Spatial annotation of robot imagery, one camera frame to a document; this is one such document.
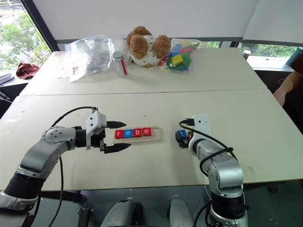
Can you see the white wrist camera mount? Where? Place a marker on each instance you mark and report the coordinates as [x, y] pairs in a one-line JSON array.
[[201, 125], [93, 120]]

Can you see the red letter tile o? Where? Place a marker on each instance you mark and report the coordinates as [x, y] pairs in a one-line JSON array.
[[146, 132]]

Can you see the clear jar with grey lid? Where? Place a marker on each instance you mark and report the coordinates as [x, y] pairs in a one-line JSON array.
[[118, 67]]

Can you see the wooden tile holder tray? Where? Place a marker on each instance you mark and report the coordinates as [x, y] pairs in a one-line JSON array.
[[155, 137]]

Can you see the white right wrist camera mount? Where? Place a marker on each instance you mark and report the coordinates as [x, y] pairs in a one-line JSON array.
[[201, 125]]

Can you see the black window frame post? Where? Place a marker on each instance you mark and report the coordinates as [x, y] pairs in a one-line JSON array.
[[40, 26]]

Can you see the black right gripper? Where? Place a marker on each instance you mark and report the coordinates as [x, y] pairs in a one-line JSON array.
[[189, 139]]

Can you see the dark green container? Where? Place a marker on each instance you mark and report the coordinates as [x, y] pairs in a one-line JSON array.
[[296, 59]]

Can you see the small dark cup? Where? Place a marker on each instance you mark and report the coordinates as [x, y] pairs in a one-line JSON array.
[[246, 54]]

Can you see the grey rounded robot leg cover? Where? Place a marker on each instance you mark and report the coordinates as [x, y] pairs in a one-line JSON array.
[[181, 212], [120, 212]]

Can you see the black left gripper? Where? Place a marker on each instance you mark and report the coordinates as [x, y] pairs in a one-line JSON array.
[[97, 141]]

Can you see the brown teddy bear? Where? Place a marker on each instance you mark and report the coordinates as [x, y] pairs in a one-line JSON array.
[[146, 52]]

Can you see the red letter tile r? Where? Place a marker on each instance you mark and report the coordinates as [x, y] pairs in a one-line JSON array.
[[118, 134]]

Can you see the person's bare forearm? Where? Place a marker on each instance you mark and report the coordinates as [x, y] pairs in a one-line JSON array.
[[287, 87]]

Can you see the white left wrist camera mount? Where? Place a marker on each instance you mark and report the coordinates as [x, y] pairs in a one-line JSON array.
[[93, 120]]

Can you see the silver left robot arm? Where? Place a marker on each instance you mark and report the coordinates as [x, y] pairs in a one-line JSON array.
[[47, 142]]

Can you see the black flat device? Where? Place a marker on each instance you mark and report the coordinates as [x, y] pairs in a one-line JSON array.
[[6, 78]]

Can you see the red-brown cloth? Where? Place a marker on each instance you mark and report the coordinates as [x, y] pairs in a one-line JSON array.
[[26, 69]]

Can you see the bag of coloured blocks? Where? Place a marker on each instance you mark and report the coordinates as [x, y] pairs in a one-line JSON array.
[[180, 59]]

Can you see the red letter tile b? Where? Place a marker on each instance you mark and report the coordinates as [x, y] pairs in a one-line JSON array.
[[137, 133]]

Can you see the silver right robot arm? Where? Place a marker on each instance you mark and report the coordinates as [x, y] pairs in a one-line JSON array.
[[225, 170]]

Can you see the large clear plastic bag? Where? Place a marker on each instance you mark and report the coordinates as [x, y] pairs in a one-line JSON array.
[[90, 54]]

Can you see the blue letter tile o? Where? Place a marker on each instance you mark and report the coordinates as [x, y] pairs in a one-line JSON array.
[[127, 133]]

